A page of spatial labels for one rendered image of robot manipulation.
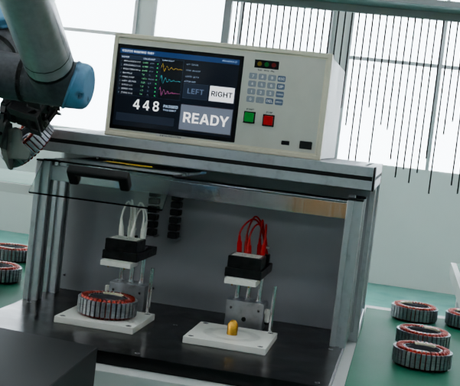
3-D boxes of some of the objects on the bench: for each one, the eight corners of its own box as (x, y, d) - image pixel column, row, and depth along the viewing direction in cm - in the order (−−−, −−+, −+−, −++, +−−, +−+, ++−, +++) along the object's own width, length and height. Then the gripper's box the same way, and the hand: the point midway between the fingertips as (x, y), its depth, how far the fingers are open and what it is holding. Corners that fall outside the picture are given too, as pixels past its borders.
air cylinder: (141, 313, 192) (145, 286, 191) (106, 307, 193) (109, 280, 193) (148, 309, 197) (151, 282, 196) (114, 303, 198) (116, 277, 198)
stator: (446, 377, 176) (449, 357, 176) (386, 365, 180) (389, 345, 179) (453, 364, 186) (456, 346, 186) (396, 354, 190) (399, 335, 190)
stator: (125, 324, 174) (128, 304, 174) (67, 315, 176) (70, 295, 176) (143, 314, 185) (145, 295, 185) (88, 305, 187) (90, 286, 187)
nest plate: (265, 355, 167) (265, 348, 167) (181, 342, 170) (182, 335, 170) (276, 338, 182) (277, 332, 182) (200, 327, 185) (200, 320, 185)
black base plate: (327, 401, 151) (328, 387, 151) (-48, 338, 163) (-48, 325, 162) (346, 342, 197) (347, 331, 197) (53, 296, 209) (54, 286, 209)
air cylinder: (261, 332, 187) (264, 303, 187) (223, 325, 189) (226, 298, 188) (265, 327, 192) (268, 299, 192) (228, 321, 194) (231, 294, 193)
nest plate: (132, 335, 172) (133, 328, 172) (53, 322, 174) (53, 315, 174) (154, 319, 187) (154, 313, 186) (81, 309, 189) (82, 302, 189)
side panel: (357, 342, 198) (376, 188, 196) (342, 340, 199) (361, 186, 196) (363, 318, 225) (380, 183, 223) (350, 317, 226) (367, 181, 224)
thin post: (149, 320, 186) (155, 269, 185) (141, 318, 186) (147, 268, 185) (151, 318, 187) (158, 268, 187) (144, 317, 188) (149, 266, 187)
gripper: (11, 115, 161) (33, 189, 177) (66, 45, 171) (82, 121, 187) (-31, 100, 163) (-7, 175, 179) (25, 32, 174) (44, 109, 190)
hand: (25, 142), depth 184 cm, fingers closed on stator, 13 cm apart
